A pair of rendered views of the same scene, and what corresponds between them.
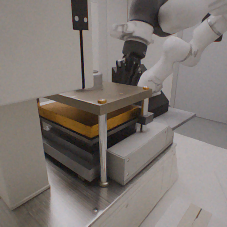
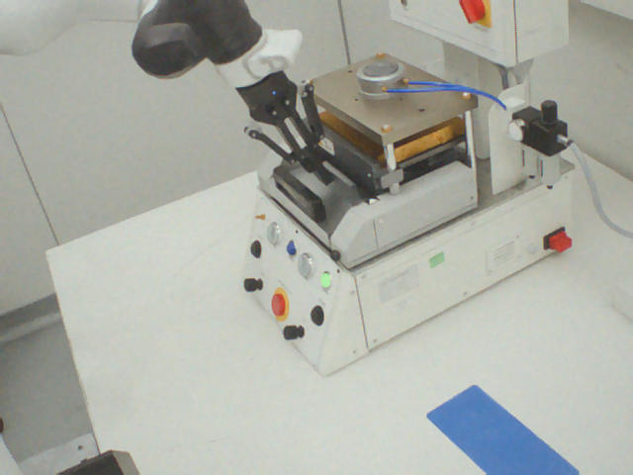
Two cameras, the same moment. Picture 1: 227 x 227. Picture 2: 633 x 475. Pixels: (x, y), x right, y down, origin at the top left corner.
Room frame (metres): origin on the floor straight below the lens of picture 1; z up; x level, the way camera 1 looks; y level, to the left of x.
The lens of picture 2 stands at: (1.56, 0.46, 1.64)
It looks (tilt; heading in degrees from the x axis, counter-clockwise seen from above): 34 degrees down; 207
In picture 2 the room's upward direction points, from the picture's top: 12 degrees counter-clockwise
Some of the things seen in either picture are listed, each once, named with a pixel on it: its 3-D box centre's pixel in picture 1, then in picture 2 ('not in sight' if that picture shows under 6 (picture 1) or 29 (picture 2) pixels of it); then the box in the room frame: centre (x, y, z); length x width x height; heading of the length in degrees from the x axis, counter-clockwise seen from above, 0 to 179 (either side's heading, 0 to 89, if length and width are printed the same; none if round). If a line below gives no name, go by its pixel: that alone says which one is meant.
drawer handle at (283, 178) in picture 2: not in sight; (298, 192); (0.59, -0.06, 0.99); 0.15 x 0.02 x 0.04; 49
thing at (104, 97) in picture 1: (72, 97); (407, 100); (0.44, 0.10, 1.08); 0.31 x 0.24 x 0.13; 49
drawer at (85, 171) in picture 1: (101, 131); (370, 171); (0.49, 0.03, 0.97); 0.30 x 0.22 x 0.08; 139
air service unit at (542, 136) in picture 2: not in sight; (535, 142); (0.50, 0.32, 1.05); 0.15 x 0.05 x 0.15; 49
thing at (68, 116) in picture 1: (85, 102); (388, 114); (0.46, 0.07, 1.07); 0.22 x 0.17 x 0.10; 49
